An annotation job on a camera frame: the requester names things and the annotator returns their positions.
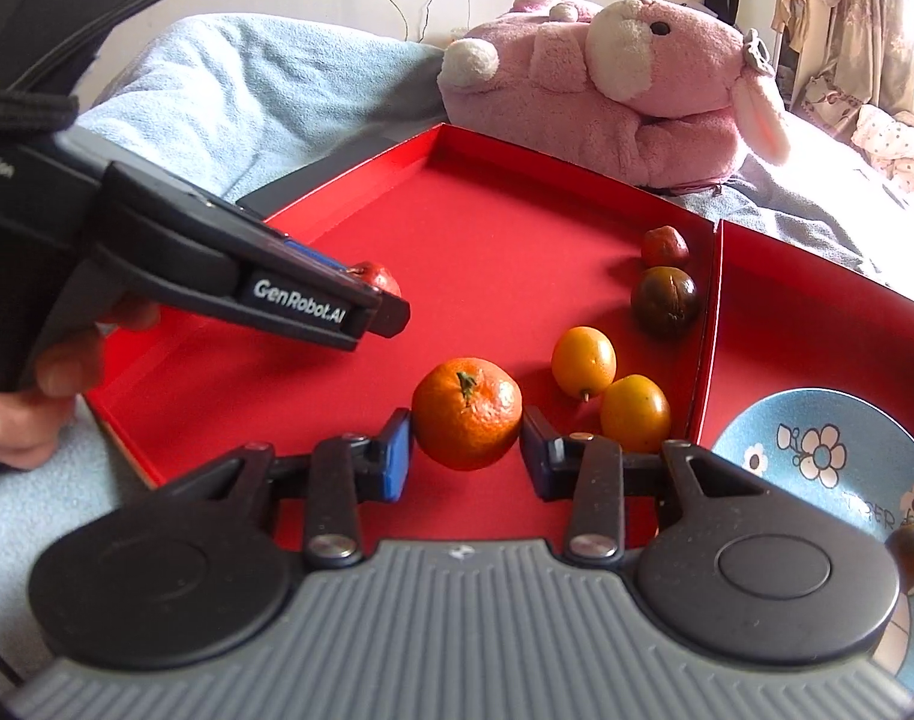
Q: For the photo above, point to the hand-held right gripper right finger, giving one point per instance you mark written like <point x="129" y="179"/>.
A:
<point x="535" y="461"/>

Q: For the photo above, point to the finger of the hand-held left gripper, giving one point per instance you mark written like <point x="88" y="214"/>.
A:
<point x="382" y="319"/>
<point x="307" y="256"/>

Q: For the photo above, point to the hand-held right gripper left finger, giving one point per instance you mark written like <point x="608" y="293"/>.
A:
<point x="395" y="461"/>

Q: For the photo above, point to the small red fruit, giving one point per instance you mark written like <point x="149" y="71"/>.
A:
<point x="665" y="247"/>
<point x="382" y="279"/>

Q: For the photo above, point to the orange tangerine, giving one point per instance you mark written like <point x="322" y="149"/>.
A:
<point x="468" y="420"/>

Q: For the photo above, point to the red cardboard box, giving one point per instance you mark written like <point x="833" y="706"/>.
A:
<point x="487" y="240"/>

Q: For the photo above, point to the person's left hand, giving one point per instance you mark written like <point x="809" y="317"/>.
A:
<point x="66" y="375"/>

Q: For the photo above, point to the yellow-orange kumquat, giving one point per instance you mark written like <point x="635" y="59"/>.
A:
<point x="583" y="361"/>
<point x="637" y="412"/>

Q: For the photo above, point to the light blue blanket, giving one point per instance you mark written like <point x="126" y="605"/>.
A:
<point x="239" y="82"/>

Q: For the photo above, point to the dark brown round fruit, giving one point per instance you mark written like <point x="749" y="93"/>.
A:
<point x="664" y="300"/>
<point x="909" y="556"/>

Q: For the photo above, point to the blue flower-print plate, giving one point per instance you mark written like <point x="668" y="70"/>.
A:
<point x="809" y="457"/>

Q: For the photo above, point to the red cardboard box lid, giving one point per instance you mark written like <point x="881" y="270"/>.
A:
<point x="802" y="322"/>

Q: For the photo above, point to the pink plush rabbit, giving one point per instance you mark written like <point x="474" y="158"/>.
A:
<point x="577" y="82"/>

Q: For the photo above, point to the grey bed sheet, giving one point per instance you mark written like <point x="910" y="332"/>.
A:
<point x="817" y="217"/>

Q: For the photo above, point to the polka dot white cloth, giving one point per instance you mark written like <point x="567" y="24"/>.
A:
<point x="895" y="146"/>

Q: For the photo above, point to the hanging beige floral clothes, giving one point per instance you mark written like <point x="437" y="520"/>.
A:
<point x="839" y="7"/>

